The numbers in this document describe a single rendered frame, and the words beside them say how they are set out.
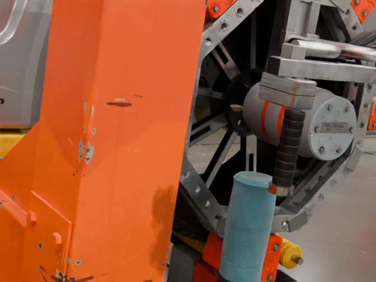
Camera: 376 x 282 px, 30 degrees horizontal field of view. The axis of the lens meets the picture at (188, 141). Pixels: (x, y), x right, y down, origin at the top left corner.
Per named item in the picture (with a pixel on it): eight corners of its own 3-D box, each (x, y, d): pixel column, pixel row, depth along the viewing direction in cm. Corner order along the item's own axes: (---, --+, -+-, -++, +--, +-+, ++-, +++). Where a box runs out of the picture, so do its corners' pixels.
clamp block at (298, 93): (277, 99, 127) (283, 70, 126) (313, 110, 120) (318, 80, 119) (256, 98, 124) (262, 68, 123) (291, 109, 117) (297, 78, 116)
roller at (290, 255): (230, 227, 185) (233, 206, 183) (308, 272, 161) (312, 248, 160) (212, 228, 181) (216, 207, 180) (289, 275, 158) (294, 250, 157)
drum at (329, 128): (281, 137, 157) (293, 75, 154) (352, 164, 140) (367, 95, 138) (233, 137, 149) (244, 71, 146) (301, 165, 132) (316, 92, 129)
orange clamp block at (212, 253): (211, 220, 153) (200, 258, 154) (234, 233, 147) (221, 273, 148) (235, 223, 157) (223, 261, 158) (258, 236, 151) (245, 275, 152)
